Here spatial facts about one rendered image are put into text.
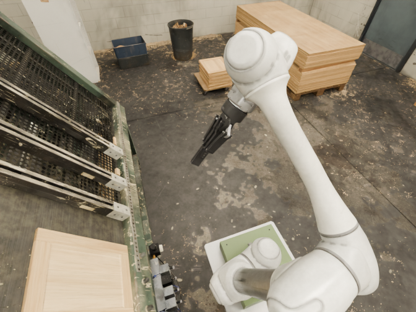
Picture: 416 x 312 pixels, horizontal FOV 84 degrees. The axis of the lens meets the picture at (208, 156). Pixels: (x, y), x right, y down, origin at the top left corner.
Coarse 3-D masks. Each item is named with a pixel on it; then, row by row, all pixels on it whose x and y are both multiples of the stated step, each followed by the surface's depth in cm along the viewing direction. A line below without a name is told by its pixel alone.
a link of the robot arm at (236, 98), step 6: (234, 90) 63; (228, 96) 65; (234, 96) 63; (240, 96) 62; (234, 102) 63; (240, 102) 63; (246, 102) 63; (252, 102) 63; (240, 108) 65; (246, 108) 64; (252, 108) 64
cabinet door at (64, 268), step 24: (48, 240) 96; (72, 240) 105; (96, 240) 116; (48, 264) 91; (72, 264) 99; (96, 264) 109; (120, 264) 120; (48, 288) 86; (72, 288) 93; (96, 288) 102; (120, 288) 112
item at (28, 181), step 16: (0, 160) 93; (0, 176) 92; (16, 176) 95; (32, 176) 102; (32, 192) 103; (48, 192) 106; (64, 192) 110; (80, 192) 119; (96, 208) 126; (112, 208) 131; (128, 208) 143
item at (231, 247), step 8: (248, 232) 144; (256, 232) 144; (264, 232) 144; (272, 232) 144; (224, 240) 140; (232, 240) 140; (240, 240) 140; (248, 240) 140; (280, 240) 141; (224, 248) 137; (232, 248) 137; (240, 248) 137; (280, 248) 137; (224, 256) 138; (232, 256) 134; (288, 256) 134; (280, 264) 131; (248, 304) 117
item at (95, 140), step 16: (0, 80) 118; (0, 96) 120; (16, 96) 122; (32, 96) 130; (32, 112) 131; (48, 112) 134; (64, 128) 144; (80, 128) 150; (96, 144) 160; (112, 144) 171
